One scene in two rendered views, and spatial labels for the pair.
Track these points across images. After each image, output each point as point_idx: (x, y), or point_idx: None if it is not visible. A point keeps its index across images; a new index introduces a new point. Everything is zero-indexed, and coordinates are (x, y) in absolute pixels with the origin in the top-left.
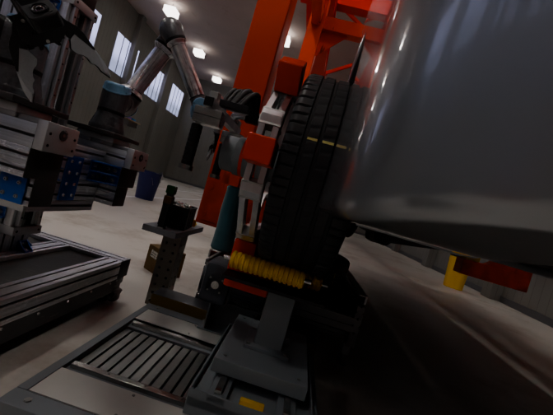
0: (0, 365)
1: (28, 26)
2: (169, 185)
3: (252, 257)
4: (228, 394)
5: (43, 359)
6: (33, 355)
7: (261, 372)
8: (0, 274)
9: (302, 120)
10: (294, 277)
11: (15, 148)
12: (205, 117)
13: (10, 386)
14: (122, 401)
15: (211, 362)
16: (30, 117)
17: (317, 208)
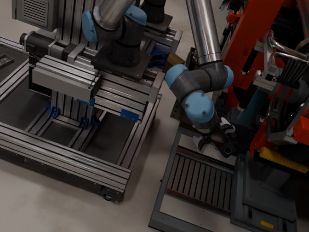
0: (128, 186)
1: (210, 139)
2: None
3: (275, 153)
4: (254, 217)
5: (143, 179)
6: (137, 176)
7: (271, 207)
8: (111, 136)
9: None
10: (301, 168)
11: (136, 100)
12: (263, 84)
13: (140, 200)
14: (200, 215)
15: (237, 190)
16: (144, 81)
17: None
